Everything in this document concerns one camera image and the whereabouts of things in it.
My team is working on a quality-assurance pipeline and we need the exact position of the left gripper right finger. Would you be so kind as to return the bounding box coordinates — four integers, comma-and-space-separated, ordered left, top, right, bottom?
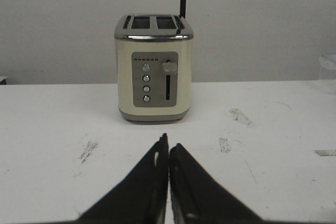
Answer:
169, 143, 264, 223

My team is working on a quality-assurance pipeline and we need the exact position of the cream two-slot toaster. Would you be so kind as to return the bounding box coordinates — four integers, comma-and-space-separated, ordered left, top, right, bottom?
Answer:
114, 14, 194, 123

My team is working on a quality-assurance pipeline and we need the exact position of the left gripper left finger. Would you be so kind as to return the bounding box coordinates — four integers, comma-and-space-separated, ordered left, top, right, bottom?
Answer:
75, 133, 169, 223

